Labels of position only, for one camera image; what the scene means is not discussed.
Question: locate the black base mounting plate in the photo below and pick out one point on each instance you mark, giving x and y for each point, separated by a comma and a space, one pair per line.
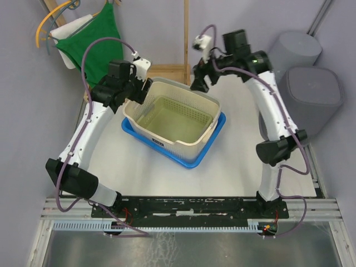
197, 211

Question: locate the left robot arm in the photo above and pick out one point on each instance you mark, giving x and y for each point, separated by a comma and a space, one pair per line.
69, 172

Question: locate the cream plastic basket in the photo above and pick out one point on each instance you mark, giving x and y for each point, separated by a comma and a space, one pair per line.
181, 93

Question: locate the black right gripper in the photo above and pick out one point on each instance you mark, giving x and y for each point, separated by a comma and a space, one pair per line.
200, 71

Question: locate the grey round plastic bin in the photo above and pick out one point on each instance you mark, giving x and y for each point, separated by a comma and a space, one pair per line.
291, 49

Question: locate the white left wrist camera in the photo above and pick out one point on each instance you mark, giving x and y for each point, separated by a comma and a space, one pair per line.
142, 66

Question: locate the wooden slanted post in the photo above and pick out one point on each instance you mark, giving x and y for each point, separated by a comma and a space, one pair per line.
49, 6

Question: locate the yellow clothes hanger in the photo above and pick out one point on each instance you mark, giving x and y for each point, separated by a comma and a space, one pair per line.
38, 34

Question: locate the pale green plastic tray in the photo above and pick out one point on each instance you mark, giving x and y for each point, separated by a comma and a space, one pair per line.
174, 121

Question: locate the wooden upright post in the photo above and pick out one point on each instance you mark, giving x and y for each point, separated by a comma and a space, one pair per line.
186, 32

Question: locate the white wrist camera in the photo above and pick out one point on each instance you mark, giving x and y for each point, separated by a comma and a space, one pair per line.
204, 44
142, 66

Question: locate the grey slotted laundry basket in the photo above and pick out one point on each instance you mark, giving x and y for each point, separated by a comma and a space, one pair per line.
312, 95

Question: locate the green cloth garment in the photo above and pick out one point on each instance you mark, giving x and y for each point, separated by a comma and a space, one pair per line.
100, 55

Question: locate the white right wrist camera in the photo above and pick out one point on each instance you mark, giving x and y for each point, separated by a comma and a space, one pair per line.
204, 44

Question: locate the blue plastic tub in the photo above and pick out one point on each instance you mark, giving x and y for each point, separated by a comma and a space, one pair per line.
126, 127

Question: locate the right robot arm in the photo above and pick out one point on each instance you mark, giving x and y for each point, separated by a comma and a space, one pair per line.
283, 134

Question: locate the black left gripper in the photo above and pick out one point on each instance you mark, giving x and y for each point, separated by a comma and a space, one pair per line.
140, 95

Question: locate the light blue cable duct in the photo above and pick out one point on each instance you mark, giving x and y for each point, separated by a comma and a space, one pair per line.
110, 226

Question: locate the wooden frame tray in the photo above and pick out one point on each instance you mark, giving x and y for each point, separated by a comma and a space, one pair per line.
176, 72

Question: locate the white towel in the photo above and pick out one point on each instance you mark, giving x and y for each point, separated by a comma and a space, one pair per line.
64, 31

